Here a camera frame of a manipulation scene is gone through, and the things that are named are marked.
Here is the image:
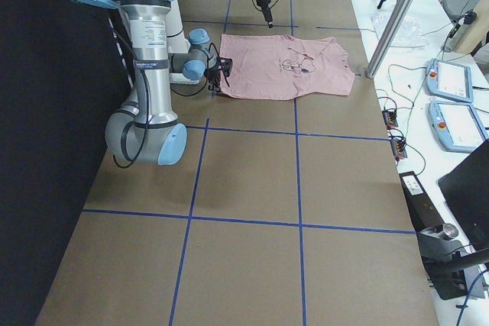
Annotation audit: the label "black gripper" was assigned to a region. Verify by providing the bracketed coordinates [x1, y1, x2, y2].
[204, 56, 233, 92]
[255, 0, 274, 29]

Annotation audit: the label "pink Snoopy t-shirt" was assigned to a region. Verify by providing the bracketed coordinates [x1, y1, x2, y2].
[220, 34, 355, 101]

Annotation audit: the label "clear plastic bag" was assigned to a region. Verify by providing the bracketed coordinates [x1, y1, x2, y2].
[371, 12, 428, 48]

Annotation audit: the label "upper orange circuit board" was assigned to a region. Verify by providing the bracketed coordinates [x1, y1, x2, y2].
[382, 109, 398, 129]

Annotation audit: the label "orange circuit board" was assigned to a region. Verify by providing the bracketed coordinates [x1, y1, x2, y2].
[382, 109, 398, 129]
[390, 136, 407, 161]

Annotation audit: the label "blue tape grid lines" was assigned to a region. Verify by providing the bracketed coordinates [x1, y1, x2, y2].
[69, 0, 435, 325]

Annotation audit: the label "lower orange circuit board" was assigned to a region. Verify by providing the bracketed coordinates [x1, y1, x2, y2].
[390, 136, 407, 161]

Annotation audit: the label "upper teach pendant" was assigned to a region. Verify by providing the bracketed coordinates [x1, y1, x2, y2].
[425, 59, 474, 103]

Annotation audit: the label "teach pendant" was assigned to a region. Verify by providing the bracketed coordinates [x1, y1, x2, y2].
[428, 101, 488, 153]
[425, 59, 474, 103]

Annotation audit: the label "grey chair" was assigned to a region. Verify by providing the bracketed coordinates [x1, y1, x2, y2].
[442, 0, 480, 21]

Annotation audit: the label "lower teach pendant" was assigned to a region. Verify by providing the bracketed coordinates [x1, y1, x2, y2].
[428, 101, 488, 153]

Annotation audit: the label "black box with label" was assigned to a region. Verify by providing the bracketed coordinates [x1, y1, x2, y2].
[399, 171, 444, 232]

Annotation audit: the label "aluminium frame post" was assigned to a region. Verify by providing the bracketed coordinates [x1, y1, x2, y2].
[365, 0, 413, 79]

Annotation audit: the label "green wire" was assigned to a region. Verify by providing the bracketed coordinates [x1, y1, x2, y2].
[376, 20, 459, 174]

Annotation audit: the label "black metal camera mount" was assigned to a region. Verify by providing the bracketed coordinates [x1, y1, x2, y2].
[416, 224, 488, 300]

